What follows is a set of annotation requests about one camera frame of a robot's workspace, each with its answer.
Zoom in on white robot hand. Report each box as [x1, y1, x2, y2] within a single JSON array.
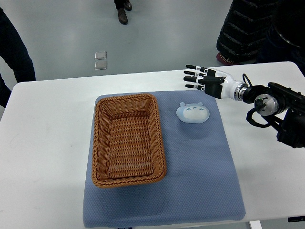
[[183, 64, 245, 99]]

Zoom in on blue plush toy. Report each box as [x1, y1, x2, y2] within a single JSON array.
[[176, 102, 210, 124]]

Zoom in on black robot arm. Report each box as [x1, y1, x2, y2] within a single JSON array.
[[183, 65, 305, 148]]

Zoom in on brown wicker basket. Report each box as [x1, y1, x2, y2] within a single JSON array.
[[91, 94, 167, 188]]

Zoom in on red shoe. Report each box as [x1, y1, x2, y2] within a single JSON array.
[[216, 52, 235, 66]]

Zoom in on person in black quilted jacket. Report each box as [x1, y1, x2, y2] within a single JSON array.
[[216, 0, 305, 73]]

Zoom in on upper floor socket plate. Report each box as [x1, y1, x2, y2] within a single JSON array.
[[95, 51, 107, 60]]

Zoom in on floor socket plate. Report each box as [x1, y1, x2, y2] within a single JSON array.
[[94, 61, 108, 70], [95, 51, 107, 60]]

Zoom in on lower floor socket plate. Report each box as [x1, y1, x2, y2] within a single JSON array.
[[94, 61, 108, 70]]

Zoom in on brown shoes of bystander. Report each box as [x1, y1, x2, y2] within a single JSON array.
[[114, 0, 132, 25]]

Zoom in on blue textured mat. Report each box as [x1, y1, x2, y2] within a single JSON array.
[[83, 90, 246, 228]]

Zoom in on black table control panel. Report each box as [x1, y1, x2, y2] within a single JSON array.
[[287, 216, 305, 223]]

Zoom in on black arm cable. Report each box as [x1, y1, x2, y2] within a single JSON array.
[[242, 73, 282, 128]]

